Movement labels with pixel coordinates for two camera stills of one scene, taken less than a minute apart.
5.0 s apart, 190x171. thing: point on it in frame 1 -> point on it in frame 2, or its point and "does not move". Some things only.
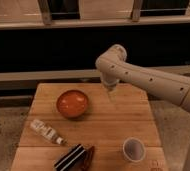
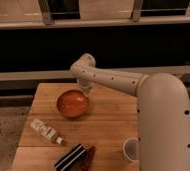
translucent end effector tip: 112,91 -> 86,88
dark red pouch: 89,155 does not move
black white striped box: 72,159 does not move
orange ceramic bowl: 72,103 does not move
